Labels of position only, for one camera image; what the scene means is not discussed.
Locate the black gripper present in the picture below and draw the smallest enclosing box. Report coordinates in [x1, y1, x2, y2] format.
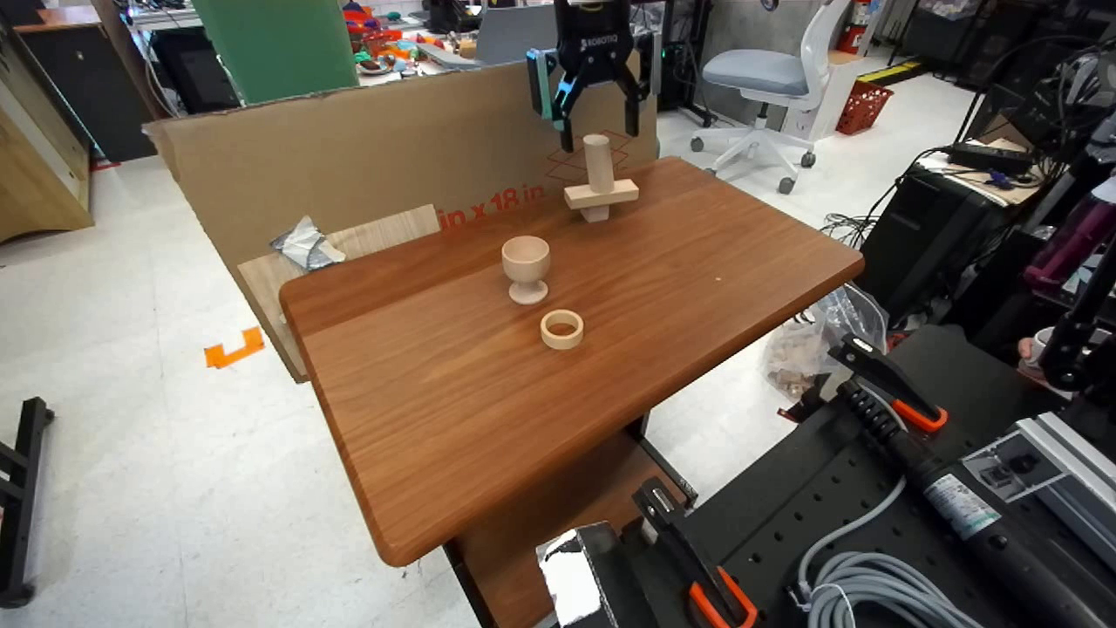
[550, 0, 646, 159]

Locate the wooden cylinder block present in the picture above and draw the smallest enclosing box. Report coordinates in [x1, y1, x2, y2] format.
[578, 128, 616, 195]

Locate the rectangular wooden plank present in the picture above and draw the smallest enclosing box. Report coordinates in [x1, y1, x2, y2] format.
[561, 176, 643, 212]

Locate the wooden goblet block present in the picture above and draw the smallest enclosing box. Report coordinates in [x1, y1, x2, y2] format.
[498, 235, 555, 311]

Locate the wooden ring block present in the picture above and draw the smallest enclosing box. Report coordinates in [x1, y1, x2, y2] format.
[537, 307, 587, 357]

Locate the white grey office chair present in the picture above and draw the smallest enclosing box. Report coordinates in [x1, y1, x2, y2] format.
[691, 0, 853, 199]

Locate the red basket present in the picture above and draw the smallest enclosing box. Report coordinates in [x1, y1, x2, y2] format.
[832, 82, 895, 140]

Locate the clear plastic bag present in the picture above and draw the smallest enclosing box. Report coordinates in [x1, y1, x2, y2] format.
[759, 289, 869, 404]

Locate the crumpled white paper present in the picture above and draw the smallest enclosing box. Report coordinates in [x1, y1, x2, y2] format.
[271, 218, 349, 271]

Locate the green board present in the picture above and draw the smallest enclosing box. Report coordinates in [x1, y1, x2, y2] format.
[189, 0, 362, 110]

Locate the large cardboard sheet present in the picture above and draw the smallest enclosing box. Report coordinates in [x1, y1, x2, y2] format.
[142, 41, 664, 271]

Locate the black equipment cart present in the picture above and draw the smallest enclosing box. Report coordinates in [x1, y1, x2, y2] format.
[857, 142, 1051, 329]

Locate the wooden lower table shelf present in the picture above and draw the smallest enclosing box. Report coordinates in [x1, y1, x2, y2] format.
[446, 434, 701, 628]

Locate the orange floor tape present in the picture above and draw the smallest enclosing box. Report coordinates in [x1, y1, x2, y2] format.
[201, 324, 269, 375]

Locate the dark cabinet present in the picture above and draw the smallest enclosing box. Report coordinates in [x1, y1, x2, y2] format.
[22, 3, 161, 168]

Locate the printed label sheet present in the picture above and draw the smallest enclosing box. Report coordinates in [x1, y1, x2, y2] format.
[959, 430, 1066, 506]

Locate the light wooden cabinet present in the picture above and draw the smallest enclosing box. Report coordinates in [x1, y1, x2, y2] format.
[0, 20, 97, 246]

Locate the black ribbed cylinder tool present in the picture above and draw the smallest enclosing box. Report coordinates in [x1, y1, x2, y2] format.
[846, 382, 1110, 628]

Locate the black floor stand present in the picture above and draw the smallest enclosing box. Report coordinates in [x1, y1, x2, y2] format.
[0, 393, 58, 611]

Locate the orange handled black clamp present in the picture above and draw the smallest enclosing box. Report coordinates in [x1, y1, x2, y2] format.
[830, 336, 951, 439]
[631, 482, 759, 628]

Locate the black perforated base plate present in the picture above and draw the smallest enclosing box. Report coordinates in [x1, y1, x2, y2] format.
[674, 324, 1116, 628]

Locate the grey cable bundle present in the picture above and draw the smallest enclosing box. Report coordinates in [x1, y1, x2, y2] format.
[793, 474, 989, 628]

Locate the aluminium profile rail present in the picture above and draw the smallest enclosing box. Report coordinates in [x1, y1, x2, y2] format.
[1013, 411, 1116, 573]

